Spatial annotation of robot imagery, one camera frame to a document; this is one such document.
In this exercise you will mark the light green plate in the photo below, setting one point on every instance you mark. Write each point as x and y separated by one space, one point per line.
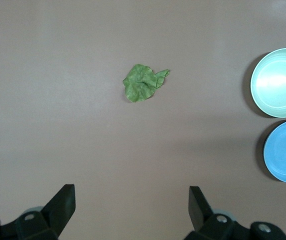
278 82

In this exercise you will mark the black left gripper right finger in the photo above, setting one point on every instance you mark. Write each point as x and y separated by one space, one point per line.
200 215

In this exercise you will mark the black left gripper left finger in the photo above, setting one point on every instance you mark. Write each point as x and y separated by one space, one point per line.
58 210

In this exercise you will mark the green lettuce leaf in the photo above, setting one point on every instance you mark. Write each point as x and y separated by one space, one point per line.
140 85

